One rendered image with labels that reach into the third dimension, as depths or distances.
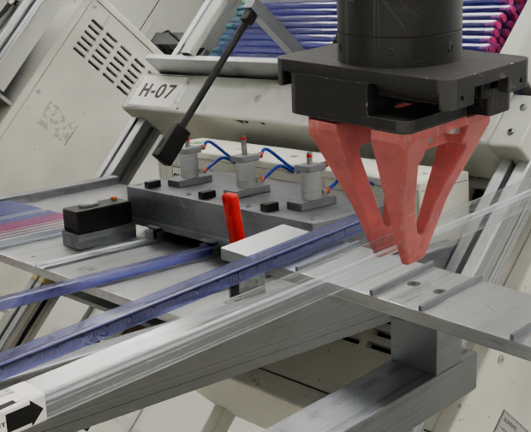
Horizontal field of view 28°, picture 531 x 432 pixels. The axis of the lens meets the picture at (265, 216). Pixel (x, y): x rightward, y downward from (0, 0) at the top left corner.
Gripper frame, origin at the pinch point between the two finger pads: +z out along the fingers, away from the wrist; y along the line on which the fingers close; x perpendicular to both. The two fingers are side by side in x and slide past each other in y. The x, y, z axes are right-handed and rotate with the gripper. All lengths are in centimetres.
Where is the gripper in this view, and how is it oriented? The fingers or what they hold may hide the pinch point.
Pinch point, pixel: (399, 242)
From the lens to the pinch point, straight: 53.2
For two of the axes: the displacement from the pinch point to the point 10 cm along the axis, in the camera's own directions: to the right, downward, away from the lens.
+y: -7.1, -2.0, 6.8
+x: -7.0, 2.5, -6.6
